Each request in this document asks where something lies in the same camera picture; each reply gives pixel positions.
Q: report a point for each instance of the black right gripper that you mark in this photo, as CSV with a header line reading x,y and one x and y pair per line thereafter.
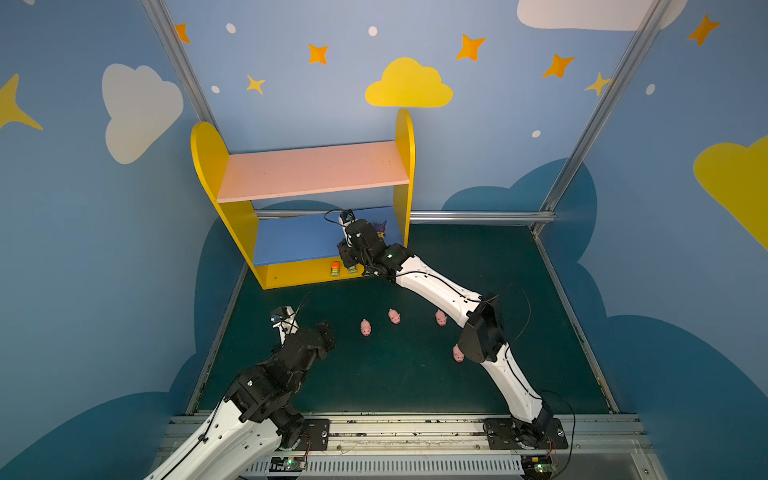
x,y
349,257

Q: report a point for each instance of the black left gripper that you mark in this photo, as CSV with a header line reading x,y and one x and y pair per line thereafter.
x,y
318,339

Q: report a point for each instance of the purple yellow star toy figure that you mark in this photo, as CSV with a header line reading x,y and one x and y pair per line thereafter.
x,y
381,229

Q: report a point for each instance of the pink toy pig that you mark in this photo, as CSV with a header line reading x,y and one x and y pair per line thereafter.
x,y
394,316
458,355
365,327
441,318

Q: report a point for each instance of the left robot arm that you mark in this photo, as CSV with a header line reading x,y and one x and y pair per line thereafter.
x,y
255,417

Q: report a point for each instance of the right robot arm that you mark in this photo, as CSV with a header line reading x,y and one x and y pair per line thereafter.
x,y
482,340

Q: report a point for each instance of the yellow toy shelf unit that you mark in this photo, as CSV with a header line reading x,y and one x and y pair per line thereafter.
x,y
302,249

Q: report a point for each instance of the left circuit board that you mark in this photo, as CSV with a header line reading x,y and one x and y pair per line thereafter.
x,y
287,465

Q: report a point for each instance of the circuit board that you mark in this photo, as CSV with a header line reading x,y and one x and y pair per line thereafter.
x,y
287,465
537,468

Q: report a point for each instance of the right circuit board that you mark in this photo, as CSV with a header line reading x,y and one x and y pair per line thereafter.
x,y
537,468

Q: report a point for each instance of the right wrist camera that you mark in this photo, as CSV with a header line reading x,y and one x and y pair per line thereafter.
x,y
346,217

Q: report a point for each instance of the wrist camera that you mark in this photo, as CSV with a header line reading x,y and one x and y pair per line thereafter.
x,y
346,217
283,319

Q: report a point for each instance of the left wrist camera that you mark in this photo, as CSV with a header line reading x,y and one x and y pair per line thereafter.
x,y
283,319

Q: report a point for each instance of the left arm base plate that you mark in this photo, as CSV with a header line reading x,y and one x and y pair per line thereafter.
x,y
314,435

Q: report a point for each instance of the rear aluminium frame bar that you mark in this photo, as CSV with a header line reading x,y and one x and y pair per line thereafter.
x,y
438,217

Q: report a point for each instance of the aluminium front rail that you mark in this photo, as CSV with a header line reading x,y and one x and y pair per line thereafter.
x,y
432,446

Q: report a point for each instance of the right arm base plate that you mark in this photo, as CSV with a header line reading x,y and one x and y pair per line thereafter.
x,y
510,433

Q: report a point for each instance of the left aluminium frame post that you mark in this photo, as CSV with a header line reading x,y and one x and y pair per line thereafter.
x,y
161,20

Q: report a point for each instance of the aluminium frame post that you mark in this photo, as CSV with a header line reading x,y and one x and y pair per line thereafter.
x,y
161,20
642,40

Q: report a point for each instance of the right aluminium frame post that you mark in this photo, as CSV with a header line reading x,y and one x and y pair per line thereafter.
x,y
642,40

